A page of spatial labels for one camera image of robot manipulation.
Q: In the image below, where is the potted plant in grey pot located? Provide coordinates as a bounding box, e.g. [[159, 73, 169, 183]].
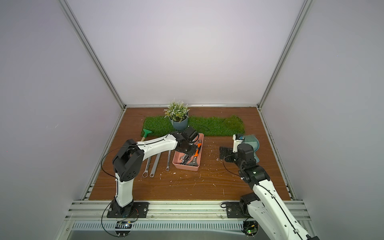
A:
[[164, 101, 190, 131]]

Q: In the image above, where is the teal dustpan with brush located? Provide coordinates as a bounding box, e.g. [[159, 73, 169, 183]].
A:
[[244, 135, 260, 163]]

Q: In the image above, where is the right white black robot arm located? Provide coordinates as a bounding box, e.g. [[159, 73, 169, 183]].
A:
[[219, 143, 319, 240]]

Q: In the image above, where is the aluminium frame rail front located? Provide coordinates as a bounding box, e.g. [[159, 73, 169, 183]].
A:
[[64, 199, 311, 222]]

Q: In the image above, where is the controller board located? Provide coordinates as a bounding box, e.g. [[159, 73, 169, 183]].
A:
[[115, 221, 133, 238], [242, 221, 259, 237]]

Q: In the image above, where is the large silver combination wrench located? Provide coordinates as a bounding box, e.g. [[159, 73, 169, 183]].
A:
[[150, 153, 162, 178]]

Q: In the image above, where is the left controller board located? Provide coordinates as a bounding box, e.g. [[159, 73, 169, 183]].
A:
[[115, 221, 133, 238]]

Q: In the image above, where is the green hand shovel wooden handle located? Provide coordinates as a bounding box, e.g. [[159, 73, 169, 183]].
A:
[[141, 129, 152, 142]]

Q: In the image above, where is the right controller board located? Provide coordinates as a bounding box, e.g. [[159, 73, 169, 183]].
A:
[[242, 221, 259, 237]]

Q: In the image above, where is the green artificial grass mat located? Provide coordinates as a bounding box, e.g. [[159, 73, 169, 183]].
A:
[[143, 115, 246, 137]]

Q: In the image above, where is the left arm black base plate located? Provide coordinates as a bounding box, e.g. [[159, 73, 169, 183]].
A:
[[107, 200, 150, 219]]

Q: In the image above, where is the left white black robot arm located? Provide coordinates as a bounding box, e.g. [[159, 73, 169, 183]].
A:
[[113, 127, 200, 208]]

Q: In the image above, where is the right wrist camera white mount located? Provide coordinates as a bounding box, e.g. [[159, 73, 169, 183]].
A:
[[233, 134, 244, 153]]

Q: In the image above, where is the small silver wrench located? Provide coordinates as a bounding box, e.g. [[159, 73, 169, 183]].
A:
[[166, 150, 172, 172]]

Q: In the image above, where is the pink plastic storage box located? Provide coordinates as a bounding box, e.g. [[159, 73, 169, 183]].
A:
[[172, 133, 204, 171]]

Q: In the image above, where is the orange black adjustable wrench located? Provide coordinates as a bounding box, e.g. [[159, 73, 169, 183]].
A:
[[191, 143, 202, 167]]

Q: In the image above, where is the medium silver wrench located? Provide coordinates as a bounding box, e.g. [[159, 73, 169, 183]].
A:
[[142, 157, 152, 178]]

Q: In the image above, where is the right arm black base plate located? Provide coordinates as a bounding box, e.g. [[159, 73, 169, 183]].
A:
[[221, 202, 255, 220]]

